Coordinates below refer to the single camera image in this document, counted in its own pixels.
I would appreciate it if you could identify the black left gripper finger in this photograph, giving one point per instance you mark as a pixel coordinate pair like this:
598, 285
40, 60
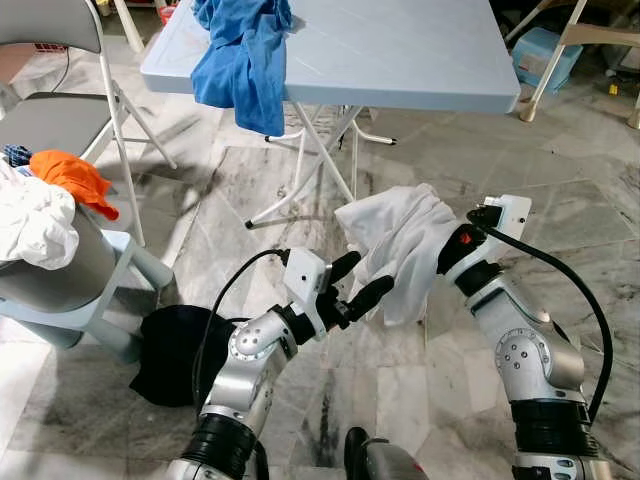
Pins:
370, 297
345, 268

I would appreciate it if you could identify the white garment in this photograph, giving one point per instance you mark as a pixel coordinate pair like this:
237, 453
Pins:
400, 250
35, 225

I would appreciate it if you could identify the dark navy garment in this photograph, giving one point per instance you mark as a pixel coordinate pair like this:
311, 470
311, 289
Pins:
175, 355

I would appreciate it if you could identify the blue shirt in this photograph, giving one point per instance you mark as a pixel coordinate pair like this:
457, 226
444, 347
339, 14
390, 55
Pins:
245, 70

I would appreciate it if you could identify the grey robot right leg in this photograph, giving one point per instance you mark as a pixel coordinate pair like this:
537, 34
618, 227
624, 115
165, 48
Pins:
385, 460

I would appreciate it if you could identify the pale blue plastic tub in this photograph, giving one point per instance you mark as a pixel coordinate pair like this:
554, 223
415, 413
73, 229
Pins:
545, 60

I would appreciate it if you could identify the white and beige high chair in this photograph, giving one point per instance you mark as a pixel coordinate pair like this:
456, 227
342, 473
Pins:
600, 35

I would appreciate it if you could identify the orange garment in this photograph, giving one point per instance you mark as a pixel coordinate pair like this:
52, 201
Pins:
70, 175

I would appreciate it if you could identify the grey and white folding chair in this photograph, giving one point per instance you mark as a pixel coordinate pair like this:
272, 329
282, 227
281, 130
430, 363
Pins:
50, 120

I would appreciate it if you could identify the blue checked cloth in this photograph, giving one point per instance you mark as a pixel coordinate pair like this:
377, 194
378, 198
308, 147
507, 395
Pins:
17, 156

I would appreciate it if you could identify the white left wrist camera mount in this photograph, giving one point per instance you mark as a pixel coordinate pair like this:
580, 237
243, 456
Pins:
305, 278

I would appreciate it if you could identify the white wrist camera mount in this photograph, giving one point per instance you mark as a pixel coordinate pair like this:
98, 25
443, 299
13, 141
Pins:
510, 215
305, 278

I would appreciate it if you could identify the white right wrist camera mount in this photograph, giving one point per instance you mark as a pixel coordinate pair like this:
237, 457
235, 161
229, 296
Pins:
510, 215

